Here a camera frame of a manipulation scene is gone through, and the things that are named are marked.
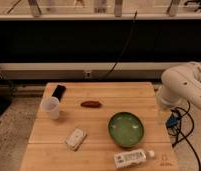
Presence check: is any translucent plastic cup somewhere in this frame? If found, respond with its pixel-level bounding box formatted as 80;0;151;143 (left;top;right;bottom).
41;97;60;119

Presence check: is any dark equipment at left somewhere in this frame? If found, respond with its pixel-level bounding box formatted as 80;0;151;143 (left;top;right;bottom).
0;71;14;117

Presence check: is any black smartphone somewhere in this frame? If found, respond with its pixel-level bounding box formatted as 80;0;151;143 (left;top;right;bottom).
52;85;66;100

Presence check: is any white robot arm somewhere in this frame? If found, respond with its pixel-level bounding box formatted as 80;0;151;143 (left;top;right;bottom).
156;62;201;124

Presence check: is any green bowl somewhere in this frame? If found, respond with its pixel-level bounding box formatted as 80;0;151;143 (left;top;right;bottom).
108;112;144;148

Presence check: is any wall power outlet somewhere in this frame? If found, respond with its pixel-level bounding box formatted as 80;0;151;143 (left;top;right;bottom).
85;71;92;79

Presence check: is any blue connector box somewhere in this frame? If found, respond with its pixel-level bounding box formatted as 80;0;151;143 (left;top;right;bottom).
166;114;179;128

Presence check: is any black hanging cable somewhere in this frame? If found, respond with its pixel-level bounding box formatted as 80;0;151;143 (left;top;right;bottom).
97;10;139;81

